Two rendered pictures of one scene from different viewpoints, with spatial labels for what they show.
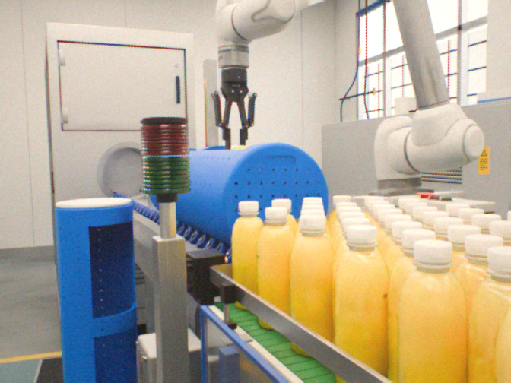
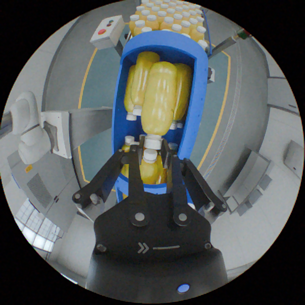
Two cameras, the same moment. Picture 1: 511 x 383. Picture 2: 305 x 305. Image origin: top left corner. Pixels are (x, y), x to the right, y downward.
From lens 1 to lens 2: 139 cm
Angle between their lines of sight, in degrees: 65
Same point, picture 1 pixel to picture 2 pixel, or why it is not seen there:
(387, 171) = (45, 137)
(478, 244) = not seen: outside the picture
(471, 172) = (33, 171)
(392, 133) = (26, 143)
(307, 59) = (68, 252)
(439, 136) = (25, 101)
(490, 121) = (19, 174)
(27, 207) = not seen: hidden behind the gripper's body
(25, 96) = not seen: hidden behind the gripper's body
